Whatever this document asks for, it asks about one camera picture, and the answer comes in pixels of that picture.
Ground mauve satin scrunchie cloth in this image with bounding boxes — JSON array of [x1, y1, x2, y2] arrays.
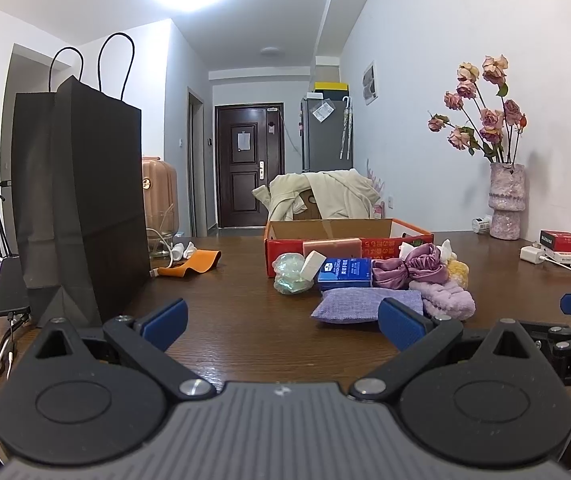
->
[[372, 243, 448, 290]]

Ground yellow plush toy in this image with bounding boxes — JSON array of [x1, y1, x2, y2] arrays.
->
[[446, 258, 470, 289]]

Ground lavender fabric sachet pillow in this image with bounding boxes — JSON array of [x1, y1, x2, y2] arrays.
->
[[310, 287, 423, 324]]

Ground white tissue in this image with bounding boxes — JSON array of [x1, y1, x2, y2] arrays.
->
[[399, 240, 457, 263]]

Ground blue tissue pack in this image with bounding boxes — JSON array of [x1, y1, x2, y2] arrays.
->
[[316, 258, 372, 292]]

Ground white foam block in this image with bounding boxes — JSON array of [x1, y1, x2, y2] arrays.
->
[[299, 250, 327, 282]]

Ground pale green mesh pouf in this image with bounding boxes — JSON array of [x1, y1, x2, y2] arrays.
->
[[272, 252, 314, 296]]

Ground red and black box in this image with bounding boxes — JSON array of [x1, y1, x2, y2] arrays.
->
[[539, 230, 571, 252]]

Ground white tube on table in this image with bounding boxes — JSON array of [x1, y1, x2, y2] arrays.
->
[[170, 242, 197, 262]]

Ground red cardboard box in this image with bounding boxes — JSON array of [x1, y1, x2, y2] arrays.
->
[[264, 219, 434, 278]]

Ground small white packet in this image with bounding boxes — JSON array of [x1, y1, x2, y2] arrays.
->
[[471, 216, 491, 234]]

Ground pink speckled vase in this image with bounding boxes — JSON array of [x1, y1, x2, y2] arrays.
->
[[488, 162, 526, 240]]

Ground black smartphone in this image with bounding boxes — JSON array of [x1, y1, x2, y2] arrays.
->
[[0, 256, 30, 318]]

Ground pink hard-shell suitcase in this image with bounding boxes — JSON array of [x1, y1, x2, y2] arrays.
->
[[142, 156, 179, 235]]

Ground chair with cream coat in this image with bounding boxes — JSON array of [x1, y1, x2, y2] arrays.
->
[[252, 168, 381, 221]]

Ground dried pink rose bouquet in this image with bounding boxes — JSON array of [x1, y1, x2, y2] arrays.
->
[[427, 54, 527, 167]]

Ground black paper shopping bag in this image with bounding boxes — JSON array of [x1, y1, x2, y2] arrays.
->
[[10, 31, 153, 328]]

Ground grey refrigerator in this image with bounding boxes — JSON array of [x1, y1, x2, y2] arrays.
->
[[301, 98, 354, 172]]

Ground dark brown entrance door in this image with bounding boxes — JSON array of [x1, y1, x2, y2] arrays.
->
[[215, 103, 285, 228]]

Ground yellow box on refrigerator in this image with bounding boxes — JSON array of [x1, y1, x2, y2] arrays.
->
[[315, 81, 349, 92]]

